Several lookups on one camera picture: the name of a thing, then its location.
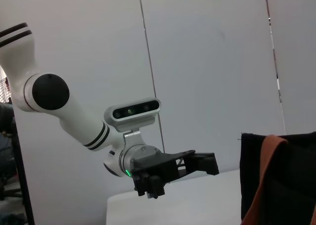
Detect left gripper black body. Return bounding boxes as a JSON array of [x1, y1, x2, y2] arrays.
[[132, 149, 196, 185]]

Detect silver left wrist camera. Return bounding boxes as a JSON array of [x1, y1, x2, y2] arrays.
[[103, 98, 162, 133]]

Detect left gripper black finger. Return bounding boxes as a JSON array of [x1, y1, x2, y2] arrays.
[[132, 174, 166, 200], [192, 151, 220, 177]]

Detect black food bag orange handles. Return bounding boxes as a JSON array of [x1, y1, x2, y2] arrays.
[[237, 132, 316, 225]]

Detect black partition edge strip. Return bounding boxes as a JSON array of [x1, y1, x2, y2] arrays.
[[11, 116, 36, 225]]

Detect standing fan with wire guard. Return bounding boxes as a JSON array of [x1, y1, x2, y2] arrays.
[[0, 78, 14, 131]]

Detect green cloth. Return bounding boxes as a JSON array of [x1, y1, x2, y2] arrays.
[[0, 206, 27, 225]]

